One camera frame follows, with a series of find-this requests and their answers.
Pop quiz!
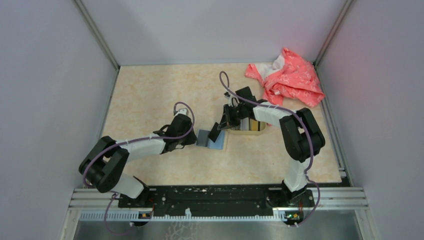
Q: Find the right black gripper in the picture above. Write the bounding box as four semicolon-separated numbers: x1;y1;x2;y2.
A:
217;103;246;131

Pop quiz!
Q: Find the black credit card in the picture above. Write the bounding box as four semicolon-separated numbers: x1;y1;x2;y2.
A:
195;129;210;147
207;122;222;143

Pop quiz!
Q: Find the beige tray of cards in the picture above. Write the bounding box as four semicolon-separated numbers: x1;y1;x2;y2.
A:
226;118;267;136

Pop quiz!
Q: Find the beige card holder wallet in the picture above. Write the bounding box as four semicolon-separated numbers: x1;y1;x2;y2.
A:
195;129;227;151

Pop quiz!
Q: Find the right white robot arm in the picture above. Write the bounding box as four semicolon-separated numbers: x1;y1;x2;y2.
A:
217;87;326;206

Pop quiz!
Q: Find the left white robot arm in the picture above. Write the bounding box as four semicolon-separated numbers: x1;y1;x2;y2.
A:
78;113;197;207

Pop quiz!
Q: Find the pink crumpled cloth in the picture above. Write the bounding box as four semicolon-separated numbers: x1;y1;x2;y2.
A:
244;47;325;108

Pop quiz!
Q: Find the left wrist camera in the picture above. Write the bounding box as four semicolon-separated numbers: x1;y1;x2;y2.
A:
174;108;189;117

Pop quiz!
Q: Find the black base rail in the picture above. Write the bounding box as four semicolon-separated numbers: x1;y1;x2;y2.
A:
118;184;315;217

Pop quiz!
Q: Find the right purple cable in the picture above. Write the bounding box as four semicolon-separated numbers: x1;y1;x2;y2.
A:
219;70;322;227

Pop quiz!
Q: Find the purple cable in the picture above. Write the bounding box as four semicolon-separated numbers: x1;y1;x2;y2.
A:
82;101;196;236
219;70;322;227

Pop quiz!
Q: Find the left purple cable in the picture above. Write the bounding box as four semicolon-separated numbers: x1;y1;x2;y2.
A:
82;101;196;236

